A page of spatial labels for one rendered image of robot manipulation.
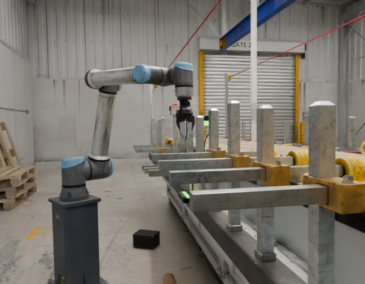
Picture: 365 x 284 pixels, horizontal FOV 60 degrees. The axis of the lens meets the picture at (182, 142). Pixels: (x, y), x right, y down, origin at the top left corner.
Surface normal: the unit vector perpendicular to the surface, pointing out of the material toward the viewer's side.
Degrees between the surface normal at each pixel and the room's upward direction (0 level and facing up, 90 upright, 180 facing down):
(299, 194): 90
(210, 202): 90
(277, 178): 90
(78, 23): 90
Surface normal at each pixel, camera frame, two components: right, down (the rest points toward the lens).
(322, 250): 0.18, 0.05
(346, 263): -0.98, 0.03
